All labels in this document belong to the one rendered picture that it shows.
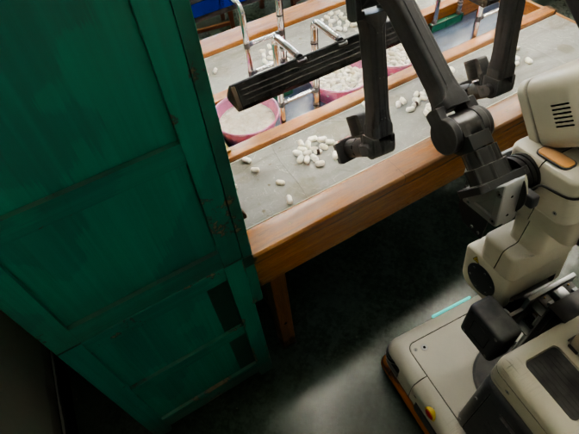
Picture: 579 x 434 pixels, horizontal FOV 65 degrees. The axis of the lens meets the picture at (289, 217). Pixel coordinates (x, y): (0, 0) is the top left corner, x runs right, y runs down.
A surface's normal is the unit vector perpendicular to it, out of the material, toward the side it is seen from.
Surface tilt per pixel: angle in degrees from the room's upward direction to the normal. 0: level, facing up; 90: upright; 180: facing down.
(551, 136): 90
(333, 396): 0
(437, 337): 0
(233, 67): 0
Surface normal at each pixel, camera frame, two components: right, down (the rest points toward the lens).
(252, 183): -0.07, -0.62
